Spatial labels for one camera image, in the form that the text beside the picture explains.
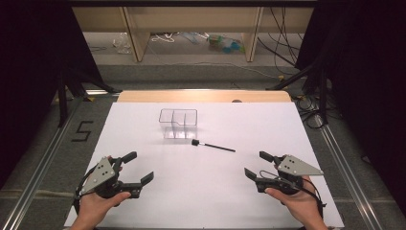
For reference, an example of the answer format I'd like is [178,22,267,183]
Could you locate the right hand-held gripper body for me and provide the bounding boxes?
[254,154,325,196]

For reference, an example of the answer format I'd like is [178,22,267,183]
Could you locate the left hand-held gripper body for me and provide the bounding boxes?
[79,156,144,199]

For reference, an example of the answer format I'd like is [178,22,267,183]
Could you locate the black makeup brush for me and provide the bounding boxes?
[191,138,237,153]

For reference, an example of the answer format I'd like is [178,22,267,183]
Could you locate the clear plastic organizer box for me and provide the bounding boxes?
[158,108,199,140]

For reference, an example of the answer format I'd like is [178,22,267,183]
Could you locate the person's left hand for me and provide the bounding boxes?
[78,191,132,223]

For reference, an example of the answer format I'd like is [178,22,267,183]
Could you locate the person's right hand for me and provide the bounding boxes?
[264,175,324,225]

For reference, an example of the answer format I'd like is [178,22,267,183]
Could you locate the white table mat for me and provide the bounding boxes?
[63,101,346,229]

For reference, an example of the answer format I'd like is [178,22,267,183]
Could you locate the black stand legs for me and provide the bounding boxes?
[265,61,330,127]
[56,68,118,128]

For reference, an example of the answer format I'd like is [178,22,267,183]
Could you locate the black curtain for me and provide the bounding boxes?
[0,0,108,190]
[295,0,406,207]

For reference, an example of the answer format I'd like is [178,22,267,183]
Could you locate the colourful plastic bag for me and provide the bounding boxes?
[207,33,245,55]

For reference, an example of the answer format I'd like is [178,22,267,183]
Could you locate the light wooden desk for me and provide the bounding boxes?
[70,5,315,64]

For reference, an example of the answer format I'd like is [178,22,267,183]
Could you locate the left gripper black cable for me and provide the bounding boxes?
[72,164,99,216]

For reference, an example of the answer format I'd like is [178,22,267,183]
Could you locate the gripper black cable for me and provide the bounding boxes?
[72,164,99,216]
[258,170,327,221]

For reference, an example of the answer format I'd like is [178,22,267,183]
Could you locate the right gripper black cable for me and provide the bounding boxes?
[258,170,327,221]

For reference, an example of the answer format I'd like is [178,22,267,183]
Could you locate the metal floor rail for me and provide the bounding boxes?
[314,113,386,230]
[0,95,84,230]

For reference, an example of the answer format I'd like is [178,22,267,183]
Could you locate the black floor cable bundle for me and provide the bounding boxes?
[291,92,328,130]

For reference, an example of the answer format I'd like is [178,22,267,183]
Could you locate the black hanging cable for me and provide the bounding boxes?
[257,7,305,70]
[269,7,300,65]

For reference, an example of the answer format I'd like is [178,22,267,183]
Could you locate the white rope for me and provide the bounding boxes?
[150,32,180,44]

